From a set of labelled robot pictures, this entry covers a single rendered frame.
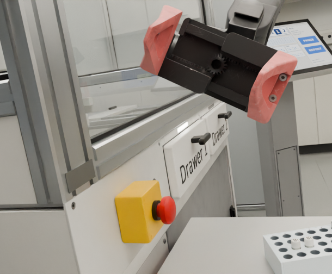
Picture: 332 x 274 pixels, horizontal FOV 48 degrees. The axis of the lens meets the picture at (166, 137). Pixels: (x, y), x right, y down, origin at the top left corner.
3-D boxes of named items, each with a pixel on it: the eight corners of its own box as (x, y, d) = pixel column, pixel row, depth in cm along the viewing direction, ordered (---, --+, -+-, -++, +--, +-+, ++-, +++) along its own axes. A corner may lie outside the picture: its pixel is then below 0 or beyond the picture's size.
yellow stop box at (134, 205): (170, 222, 58) (163, 178, 57) (154, 244, 51) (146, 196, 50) (140, 222, 60) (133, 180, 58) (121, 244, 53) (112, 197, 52)
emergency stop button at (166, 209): (179, 217, 55) (176, 192, 55) (171, 229, 52) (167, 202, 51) (161, 217, 56) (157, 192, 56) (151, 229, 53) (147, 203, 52)
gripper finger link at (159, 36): (110, 62, 32) (147, 69, 41) (184, 96, 30) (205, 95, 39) (139, -16, 30) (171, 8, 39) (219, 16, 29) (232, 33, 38)
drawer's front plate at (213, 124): (229, 133, 129) (225, 101, 127) (212, 155, 102) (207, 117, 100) (224, 134, 129) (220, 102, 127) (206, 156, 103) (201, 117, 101)
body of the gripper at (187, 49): (159, 74, 39) (177, 76, 46) (249, 114, 37) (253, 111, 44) (184, 14, 38) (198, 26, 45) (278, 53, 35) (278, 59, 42)
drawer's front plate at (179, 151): (210, 158, 100) (204, 118, 98) (179, 199, 73) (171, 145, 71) (204, 159, 100) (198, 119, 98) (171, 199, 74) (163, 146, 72)
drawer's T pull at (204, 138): (211, 137, 87) (210, 131, 87) (204, 145, 80) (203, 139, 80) (196, 138, 88) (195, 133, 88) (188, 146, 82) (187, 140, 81)
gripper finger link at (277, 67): (182, 95, 30) (204, 94, 39) (264, 133, 29) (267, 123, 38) (216, 15, 29) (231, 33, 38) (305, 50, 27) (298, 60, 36)
